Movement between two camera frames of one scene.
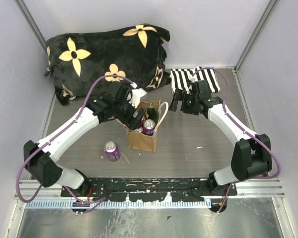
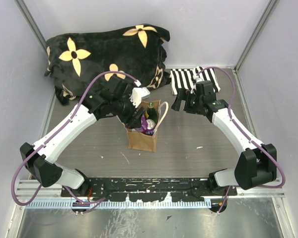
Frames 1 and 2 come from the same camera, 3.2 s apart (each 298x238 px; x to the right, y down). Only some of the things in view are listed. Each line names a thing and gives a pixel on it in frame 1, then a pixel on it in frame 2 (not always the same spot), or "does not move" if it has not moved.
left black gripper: [132, 122] does not move
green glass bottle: [152, 112] does not move
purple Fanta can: [148, 127] does not move
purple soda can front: [112, 150] to [144, 125]
